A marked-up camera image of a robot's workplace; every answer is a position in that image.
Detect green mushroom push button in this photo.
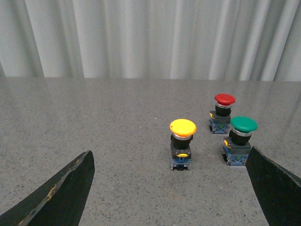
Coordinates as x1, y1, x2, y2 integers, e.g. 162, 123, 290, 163
222, 116, 258, 166

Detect red mushroom push button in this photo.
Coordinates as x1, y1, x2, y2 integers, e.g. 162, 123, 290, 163
209, 93, 236, 134

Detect white pleated curtain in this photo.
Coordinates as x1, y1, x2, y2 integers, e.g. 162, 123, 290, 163
0, 0, 301, 81

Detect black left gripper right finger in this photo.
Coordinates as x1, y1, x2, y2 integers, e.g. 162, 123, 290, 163
246, 147, 301, 226

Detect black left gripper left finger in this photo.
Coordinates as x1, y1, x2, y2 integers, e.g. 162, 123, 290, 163
0, 151, 95, 226

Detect yellow mushroom push button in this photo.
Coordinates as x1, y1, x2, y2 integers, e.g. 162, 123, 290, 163
169, 119, 197, 170

